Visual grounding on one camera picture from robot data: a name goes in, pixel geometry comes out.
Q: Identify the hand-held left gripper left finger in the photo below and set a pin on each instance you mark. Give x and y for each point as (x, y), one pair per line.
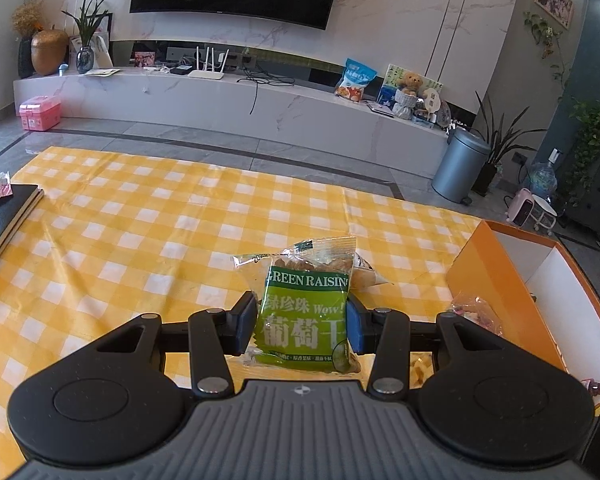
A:
(247, 322)

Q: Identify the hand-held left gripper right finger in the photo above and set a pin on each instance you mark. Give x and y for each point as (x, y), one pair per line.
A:
(355, 328)

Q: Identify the green raisin packet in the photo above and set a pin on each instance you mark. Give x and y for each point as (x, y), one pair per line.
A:
(300, 320)

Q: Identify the orange cardboard box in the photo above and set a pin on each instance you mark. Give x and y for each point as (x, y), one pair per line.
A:
(490, 280)

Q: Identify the clear snack packet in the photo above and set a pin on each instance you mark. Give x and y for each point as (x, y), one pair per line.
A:
(372, 275)

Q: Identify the clear bag of colourful candy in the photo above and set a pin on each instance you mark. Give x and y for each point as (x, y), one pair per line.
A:
(475, 315)

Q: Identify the yellow checked tablecloth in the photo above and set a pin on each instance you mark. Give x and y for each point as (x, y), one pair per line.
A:
(130, 240)

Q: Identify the grey metal trash can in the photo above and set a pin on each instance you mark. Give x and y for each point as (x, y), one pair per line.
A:
(457, 167)

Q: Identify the pink heater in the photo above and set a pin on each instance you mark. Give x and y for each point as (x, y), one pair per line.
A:
(520, 209)

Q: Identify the white marble television console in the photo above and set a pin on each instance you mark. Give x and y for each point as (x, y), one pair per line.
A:
(230, 105)

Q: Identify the small white stool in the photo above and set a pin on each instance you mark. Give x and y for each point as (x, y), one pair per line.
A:
(544, 212)

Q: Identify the long-leaved potted plant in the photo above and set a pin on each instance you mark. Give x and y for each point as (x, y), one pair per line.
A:
(495, 145)

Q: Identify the round white fan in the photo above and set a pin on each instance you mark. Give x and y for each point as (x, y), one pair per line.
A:
(431, 104)

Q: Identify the blue water jug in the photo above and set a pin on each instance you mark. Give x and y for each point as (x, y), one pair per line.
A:
(545, 177)

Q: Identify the blue snack bag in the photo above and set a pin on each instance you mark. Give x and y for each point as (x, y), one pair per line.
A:
(355, 80)

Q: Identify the teddy bear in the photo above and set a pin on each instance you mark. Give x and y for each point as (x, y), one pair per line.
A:
(411, 82)

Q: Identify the green white picture board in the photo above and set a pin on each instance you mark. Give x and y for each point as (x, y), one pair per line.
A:
(395, 76)

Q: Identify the white router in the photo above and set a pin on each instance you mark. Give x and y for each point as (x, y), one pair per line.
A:
(207, 67)

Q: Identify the black notebook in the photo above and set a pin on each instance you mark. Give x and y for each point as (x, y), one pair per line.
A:
(5, 230)

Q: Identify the dark cabinet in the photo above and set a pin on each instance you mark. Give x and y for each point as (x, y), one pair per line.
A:
(597, 200)

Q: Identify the pink card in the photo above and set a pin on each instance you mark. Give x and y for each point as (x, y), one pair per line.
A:
(144, 58)

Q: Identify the pink storage box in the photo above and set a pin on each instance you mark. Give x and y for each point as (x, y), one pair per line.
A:
(40, 114)

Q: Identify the leafy green plant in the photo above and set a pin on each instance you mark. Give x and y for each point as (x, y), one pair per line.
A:
(592, 145)

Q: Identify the plant in glass vase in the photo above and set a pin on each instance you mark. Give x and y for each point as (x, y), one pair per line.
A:
(87, 35)

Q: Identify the gold vase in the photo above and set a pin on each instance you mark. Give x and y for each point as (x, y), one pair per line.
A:
(50, 52)

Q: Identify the hanging vine plant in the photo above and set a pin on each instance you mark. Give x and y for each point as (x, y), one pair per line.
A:
(550, 45)

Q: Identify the dried flowers in dark vase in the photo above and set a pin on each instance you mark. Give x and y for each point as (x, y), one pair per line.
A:
(27, 30)

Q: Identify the dark photo frame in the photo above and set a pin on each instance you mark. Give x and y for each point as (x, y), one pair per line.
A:
(104, 35)

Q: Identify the framed wall picture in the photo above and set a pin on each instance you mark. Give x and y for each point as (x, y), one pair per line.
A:
(554, 0)

